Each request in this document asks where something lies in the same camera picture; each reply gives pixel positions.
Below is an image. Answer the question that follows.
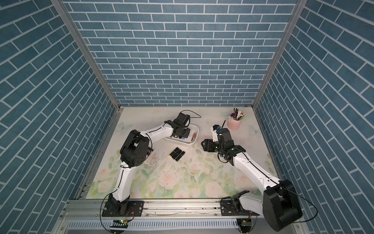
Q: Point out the white storage box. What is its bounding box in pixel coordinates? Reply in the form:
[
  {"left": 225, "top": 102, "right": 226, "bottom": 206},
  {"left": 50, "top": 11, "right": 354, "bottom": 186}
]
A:
[{"left": 164, "top": 124, "right": 199, "bottom": 146}]

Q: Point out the right green circuit board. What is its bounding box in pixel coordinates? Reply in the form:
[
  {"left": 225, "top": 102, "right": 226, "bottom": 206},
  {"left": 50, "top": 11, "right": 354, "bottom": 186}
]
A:
[{"left": 237, "top": 219, "right": 252, "bottom": 234}]

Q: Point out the green circuit board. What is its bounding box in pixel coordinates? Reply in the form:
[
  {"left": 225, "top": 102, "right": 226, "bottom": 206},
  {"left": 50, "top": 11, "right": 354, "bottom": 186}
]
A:
[
  {"left": 237, "top": 219, "right": 252, "bottom": 234},
  {"left": 110, "top": 219, "right": 129, "bottom": 229}
]

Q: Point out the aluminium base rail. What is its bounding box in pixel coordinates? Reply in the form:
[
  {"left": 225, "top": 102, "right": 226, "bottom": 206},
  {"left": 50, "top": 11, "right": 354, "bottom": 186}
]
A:
[{"left": 52, "top": 198, "right": 310, "bottom": 234}]

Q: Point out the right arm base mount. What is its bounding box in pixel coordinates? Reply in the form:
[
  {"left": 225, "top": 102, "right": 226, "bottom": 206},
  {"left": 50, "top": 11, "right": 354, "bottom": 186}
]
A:
[{"left": 220, "top": 198, "right": 241, "bottom": 216}]

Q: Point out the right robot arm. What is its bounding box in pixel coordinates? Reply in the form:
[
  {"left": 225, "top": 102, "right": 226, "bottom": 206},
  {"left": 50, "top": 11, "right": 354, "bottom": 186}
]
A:
[{"left": 201, "top": 125, "right": 303, "bottom": 232}]

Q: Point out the black silver-band lipstick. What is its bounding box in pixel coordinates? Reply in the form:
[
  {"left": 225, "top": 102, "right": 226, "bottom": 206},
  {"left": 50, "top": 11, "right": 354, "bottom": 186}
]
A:
[{"left": 173, "top": 149, "right": 182, "bottom": 160}]

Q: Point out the red lip gloss tube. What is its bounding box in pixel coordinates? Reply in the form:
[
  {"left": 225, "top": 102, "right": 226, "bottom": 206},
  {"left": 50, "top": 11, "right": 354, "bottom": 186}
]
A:
[{"left": 191, "top": 133, "right": 197, "bottom": 141}]

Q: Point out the left green circuit board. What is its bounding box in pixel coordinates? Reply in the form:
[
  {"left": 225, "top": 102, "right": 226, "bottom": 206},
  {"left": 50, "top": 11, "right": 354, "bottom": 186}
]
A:
[{"left": 110, "top": 219, "right": 129, "bottom": 229}]

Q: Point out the pink metal pen bucket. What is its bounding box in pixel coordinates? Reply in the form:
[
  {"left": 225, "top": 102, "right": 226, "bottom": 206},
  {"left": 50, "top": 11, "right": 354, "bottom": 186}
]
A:
[{"left": 227, "top": 117, "right": 243, "bottom": 131}]

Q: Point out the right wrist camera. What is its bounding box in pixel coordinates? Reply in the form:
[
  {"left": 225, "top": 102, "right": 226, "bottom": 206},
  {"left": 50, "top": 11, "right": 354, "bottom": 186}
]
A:
[{"left": 211, "top": 124, "right": 221, "bottom": 142}]

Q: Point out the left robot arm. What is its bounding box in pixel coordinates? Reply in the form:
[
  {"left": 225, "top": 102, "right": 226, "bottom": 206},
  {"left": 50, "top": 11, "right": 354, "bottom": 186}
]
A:
[{"left": 103, "top": 112, "right": 191, "bottom": 216}]

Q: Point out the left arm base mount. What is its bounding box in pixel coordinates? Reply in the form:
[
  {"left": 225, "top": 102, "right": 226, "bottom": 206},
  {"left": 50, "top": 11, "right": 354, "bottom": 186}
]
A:
[{"left": 101, "top": 200, "right": 145, "bottom": 218}]

